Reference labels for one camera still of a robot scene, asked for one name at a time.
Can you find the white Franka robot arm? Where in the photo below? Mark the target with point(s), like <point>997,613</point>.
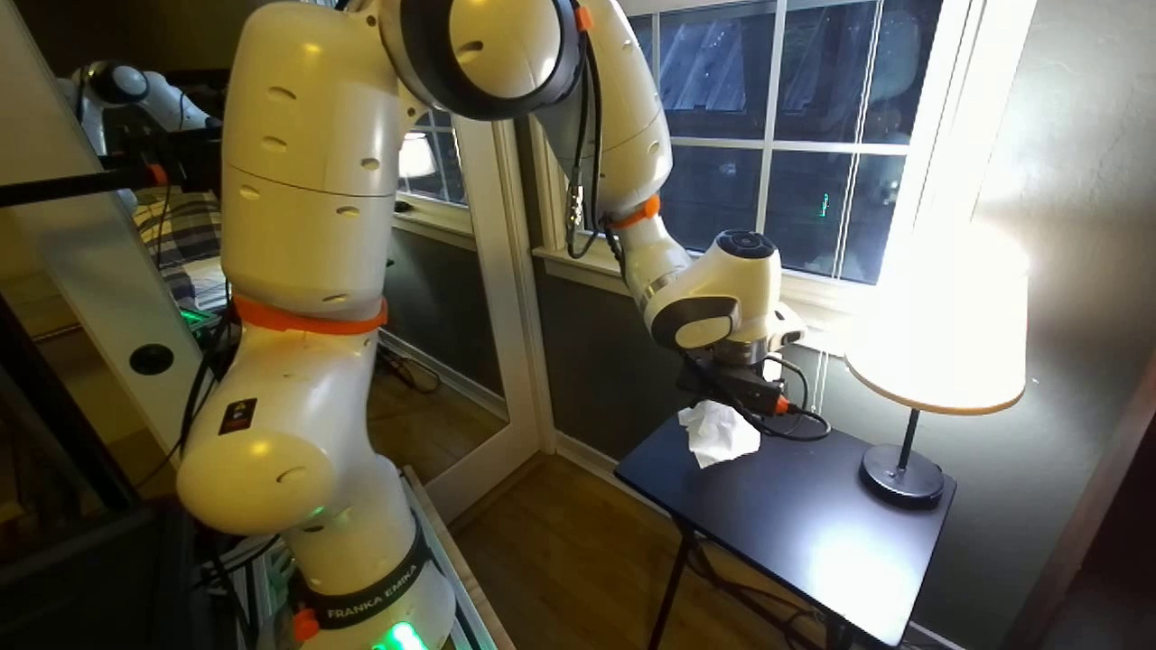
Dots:
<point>313,182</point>

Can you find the white framed window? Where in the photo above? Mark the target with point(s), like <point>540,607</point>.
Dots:
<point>723,145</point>

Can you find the black cabinet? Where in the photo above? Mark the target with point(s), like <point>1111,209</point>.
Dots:
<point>73,580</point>

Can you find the black metal rod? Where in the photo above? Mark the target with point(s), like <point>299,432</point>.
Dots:
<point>57,188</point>

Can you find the white door frame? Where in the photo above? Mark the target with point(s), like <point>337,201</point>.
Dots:
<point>507,300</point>

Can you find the table lamp with white shade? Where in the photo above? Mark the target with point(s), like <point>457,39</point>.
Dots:
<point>950,338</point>

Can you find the white slanted panel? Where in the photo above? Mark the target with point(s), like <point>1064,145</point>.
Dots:
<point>83,274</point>

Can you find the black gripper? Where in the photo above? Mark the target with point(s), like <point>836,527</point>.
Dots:
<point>741,376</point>

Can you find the white tissue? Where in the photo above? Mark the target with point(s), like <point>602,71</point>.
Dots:
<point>720,435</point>

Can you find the black side table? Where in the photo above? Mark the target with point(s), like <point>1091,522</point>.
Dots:
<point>796,516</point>

